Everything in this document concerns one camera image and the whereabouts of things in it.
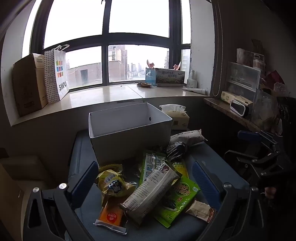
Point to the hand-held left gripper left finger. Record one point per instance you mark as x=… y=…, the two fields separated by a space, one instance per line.
x=85 y=183

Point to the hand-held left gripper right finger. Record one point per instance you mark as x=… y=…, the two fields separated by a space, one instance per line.
x=205 y=185

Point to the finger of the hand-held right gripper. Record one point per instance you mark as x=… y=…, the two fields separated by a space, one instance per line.
x=245 y=160
x=249 y=136

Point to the beige snack packet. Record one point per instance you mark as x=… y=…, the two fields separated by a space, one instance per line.
x=201 y=209

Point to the yellow cartoon snack packet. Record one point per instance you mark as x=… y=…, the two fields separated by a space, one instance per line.
x=114 y=183

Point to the green seaweed snack packet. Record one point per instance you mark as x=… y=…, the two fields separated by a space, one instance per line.
x=178 y=199

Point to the orange snack packet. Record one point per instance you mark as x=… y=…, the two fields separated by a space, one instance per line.
x=111 y=216

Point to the black silver snack packet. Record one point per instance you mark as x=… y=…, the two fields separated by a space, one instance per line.
x=177 y=150

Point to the grey white long snack packet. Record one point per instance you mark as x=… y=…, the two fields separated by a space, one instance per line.
x=150 y=192

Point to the green white snack packet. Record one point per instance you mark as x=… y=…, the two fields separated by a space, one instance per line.
x=150 y=164

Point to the white cardboard box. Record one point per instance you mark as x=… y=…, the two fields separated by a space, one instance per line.
x=129 y=134

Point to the person's right hand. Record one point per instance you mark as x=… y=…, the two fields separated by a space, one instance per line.
x=270 y=192

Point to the yellow green snack packet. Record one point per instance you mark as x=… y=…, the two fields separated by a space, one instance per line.
x=181 y=168

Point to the white black clock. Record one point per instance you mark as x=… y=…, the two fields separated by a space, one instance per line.
x=239 y=107

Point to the clear acrylic holder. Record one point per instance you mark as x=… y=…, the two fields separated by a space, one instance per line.
x=264 y=109

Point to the wooden shelf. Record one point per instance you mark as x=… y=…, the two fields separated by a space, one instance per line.
x=226 y=111

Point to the small beige box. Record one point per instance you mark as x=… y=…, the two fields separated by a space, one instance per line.
x=232 y=96

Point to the grey speckled snack packet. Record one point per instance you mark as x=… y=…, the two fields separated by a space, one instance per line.
x=187 y=137

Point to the clear plastic drawer unit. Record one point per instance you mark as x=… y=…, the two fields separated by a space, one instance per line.
x=241 y=81

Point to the white tube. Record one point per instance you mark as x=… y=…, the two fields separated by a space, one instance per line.
x=194 y=90

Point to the beige tissue pack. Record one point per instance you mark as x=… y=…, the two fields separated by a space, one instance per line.
x=177 y=114

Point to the white plastic bottle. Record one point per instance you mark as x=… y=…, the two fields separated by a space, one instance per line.
x=191 y=80

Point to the pink figure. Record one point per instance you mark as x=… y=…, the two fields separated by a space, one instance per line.
x=177 y=66
x=149 y=63

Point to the blue printed tissue box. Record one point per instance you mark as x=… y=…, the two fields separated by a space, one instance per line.
x=165 y=77

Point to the white dotted paper bag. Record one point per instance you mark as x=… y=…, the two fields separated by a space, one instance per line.
x=56 y=74

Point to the brown cardboard box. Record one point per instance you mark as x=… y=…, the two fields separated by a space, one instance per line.
x=27 y=85

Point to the crumpled brown wrapper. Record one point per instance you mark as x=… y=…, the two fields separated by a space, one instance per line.
x=144 y=84

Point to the black window frame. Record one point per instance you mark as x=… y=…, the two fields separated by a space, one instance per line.
x=105 y=41

